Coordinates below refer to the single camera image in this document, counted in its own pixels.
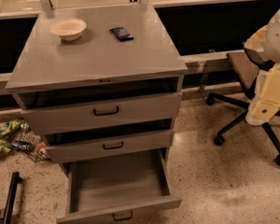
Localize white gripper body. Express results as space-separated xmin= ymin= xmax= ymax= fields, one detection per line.
xmin=245 ymin=63 xmax=280 ymax=126

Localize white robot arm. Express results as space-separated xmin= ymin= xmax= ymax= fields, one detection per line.
xmin=245 ymin=8 xmax=280 ymax=126

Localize grey drawer cabinet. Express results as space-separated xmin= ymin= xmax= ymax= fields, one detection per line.
xmin=5 ymin=3 xmax=189 ymax=224

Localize grey open bottom drawer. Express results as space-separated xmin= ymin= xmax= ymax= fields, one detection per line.
xmin=57 ymin=149 xmax=181 ymax=224

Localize grey middle drawer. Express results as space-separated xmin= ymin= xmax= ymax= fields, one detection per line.
xmin=46 ymin=130 xmax=174 ymax=163

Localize grey top drawer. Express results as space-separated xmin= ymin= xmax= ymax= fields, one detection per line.
xmin=21 ymin=92 xmax=181 ymax=135

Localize black office chair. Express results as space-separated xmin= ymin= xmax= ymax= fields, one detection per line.
xmin=205 ymin=49 xmax=280 ymax=166

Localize white paper bowl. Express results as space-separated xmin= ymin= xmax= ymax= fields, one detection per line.
xmin=49 ymin=19 xmax=87 ymax=41

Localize red white can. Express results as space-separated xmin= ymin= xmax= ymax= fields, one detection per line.
xmin=35 ymin=142 xmax=47 ymax=157

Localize blue soda can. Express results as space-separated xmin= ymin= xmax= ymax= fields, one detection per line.
xmin=12 ymin=141 xmax=33 ymax=152

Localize green chip bag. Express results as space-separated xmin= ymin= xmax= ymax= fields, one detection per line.
xmin=0 ymin=119 xmax=23 ymax=139

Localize black metal stand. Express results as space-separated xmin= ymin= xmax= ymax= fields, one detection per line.
xmin=2 ymin=172 xmax=21 ymax=224

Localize black top drawer handle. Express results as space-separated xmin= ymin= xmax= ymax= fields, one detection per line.
xmin=92 ymin=106 xmax=119 ymax=117

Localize black drawer handle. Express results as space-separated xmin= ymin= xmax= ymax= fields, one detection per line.
xmin=103 ymin=141 xmax=124 ymax=150
xmin=112 ymin=210 xmax=133 ymax=221
xmin=92 ymin=106 xmax=119 ymax=117

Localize black middle drawer handle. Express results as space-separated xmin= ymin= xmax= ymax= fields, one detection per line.
xmin=103 ymin=141 xmax=124 ymax=150

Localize black bottom drawer handle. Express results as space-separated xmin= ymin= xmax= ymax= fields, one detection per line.
xmin=112 ymin=210 xmax=133 ymax=221

